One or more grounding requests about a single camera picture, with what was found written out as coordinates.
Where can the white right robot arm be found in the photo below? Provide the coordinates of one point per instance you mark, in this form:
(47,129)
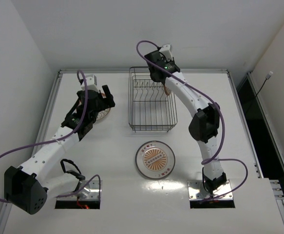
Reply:
(207,124)

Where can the black wire dish rack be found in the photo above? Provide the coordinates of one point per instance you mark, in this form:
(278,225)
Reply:
(149,109)

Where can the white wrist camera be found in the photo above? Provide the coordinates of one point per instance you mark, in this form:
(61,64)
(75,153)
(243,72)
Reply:
(165,51)
(91,83)

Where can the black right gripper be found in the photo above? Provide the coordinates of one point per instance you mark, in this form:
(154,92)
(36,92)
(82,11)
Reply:
(154,57)

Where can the aluminium table frame rail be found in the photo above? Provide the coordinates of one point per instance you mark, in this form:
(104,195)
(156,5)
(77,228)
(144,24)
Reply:
(141,69)

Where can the brown floral pattern plate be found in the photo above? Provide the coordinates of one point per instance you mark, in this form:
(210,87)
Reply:
(167,91)

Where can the brown lattice pattern plate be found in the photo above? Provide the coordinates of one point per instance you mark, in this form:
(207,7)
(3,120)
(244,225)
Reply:
(103,114)

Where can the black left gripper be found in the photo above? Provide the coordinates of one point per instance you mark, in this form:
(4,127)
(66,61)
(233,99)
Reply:
(103,101)

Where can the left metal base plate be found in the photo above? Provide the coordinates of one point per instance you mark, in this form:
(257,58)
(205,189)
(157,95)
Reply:
(89,193)

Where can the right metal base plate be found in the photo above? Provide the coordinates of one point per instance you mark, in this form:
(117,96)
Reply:
(197,191)

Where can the metal base plate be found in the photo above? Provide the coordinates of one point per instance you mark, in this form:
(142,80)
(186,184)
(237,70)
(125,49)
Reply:
(197,191)
(89,193)

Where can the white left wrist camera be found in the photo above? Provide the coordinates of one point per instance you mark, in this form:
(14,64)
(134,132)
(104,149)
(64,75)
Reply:
(91,83)

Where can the sunburst pattern plate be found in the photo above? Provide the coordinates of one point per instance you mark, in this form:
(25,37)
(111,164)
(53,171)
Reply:
(155,160)

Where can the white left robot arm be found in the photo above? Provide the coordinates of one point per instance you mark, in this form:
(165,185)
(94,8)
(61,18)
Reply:
(27,186)

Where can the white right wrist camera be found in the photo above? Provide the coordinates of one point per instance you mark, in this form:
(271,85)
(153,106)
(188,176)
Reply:
(165,51)

